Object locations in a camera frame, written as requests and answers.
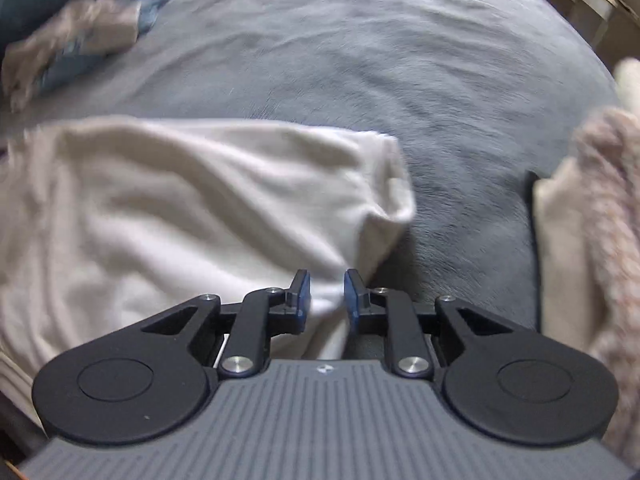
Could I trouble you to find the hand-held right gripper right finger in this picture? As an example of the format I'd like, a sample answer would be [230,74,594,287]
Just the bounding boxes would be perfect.
[343,269,518,378]

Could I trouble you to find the white bear-print sweatshirt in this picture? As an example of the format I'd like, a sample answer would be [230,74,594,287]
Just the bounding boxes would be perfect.
[0,115,418,411]

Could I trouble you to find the pink fuzzy knit garment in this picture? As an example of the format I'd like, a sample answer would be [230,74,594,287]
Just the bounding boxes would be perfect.
[572,105,640,461]

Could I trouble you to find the cream folded garment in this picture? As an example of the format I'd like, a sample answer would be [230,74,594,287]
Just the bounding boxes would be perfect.
[531,160,608,356]

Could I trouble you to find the grey bed blanket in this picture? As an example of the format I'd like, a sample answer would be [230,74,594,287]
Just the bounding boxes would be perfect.
[0,0,621,331]

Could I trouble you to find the beige crumpled garment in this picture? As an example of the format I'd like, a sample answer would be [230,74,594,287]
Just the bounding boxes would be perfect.
[0,0,143,111]

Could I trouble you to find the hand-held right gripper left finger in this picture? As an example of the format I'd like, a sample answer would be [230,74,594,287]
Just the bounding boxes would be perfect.
[141,269,313,377]

